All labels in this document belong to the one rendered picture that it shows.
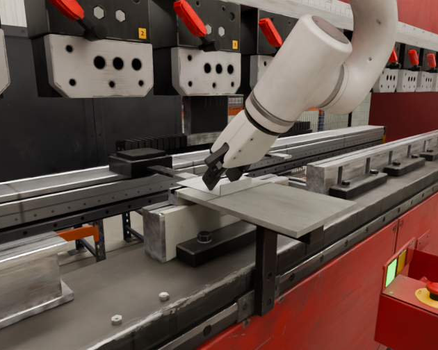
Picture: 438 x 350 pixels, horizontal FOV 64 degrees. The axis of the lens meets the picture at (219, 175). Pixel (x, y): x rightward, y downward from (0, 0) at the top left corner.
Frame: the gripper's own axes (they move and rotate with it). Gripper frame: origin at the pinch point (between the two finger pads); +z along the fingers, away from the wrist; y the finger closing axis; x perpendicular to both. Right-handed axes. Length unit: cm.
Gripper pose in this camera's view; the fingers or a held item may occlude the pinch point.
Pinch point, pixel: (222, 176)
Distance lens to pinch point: 67.0
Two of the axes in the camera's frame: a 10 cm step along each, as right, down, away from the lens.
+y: -7.2, 1.6, -6.7
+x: 5.2, 7.6, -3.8
